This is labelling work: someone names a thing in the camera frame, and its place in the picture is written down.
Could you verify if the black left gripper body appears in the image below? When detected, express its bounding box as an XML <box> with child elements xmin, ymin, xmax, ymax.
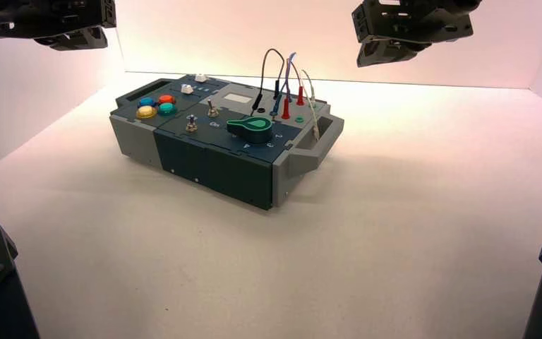
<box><xmin>0</xmin><ymin>0</ymin><xmax>117</xmax><ymax>40</ymax></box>

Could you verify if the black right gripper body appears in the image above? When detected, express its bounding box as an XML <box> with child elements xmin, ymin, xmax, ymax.
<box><xmin>351</xmin><ymin>0</ymin><xmax>475</xmax><ymax>48</ymax></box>

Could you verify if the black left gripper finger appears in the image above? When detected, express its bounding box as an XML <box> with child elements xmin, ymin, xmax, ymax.
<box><xmin>50</xmin><ymin>25</ymin><xmax>109</xmax><ymax>52</ymax></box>
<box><xmin>33</xmin><ymin>35</ymin><xmax>65</xmax><ymax>48</ymax></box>

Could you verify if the green rotary knob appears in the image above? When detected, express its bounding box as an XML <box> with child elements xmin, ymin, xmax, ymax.
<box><xmin>226</xmin><ymin>117</ymin><xmax>275</xmax><ymax>145</ymax></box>

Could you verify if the dark teal grey control box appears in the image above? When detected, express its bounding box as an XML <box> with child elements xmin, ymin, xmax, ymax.
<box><xmin>109</xmin><ymin>73</ymin><xmax>345</xmax><ymax>211</ymax></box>

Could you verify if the white jumper cable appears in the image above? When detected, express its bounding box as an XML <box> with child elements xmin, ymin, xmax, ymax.
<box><xmin>301</xmin><ymin>69</ymin><xmax>321</xmax><ymax>141</ymax></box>

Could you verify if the blue jumper cable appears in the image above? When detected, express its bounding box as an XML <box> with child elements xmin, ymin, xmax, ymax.
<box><xmin>270</xmin><ymin>52</ymin><xmax>296</xmax><ymax>118</ymax></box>

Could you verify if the black jumper cable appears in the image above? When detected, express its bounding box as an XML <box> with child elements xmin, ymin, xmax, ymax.
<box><xmin>251</xmin><ymin>48</ymin><xmax>286</xmax><ymax>117</ymax></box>

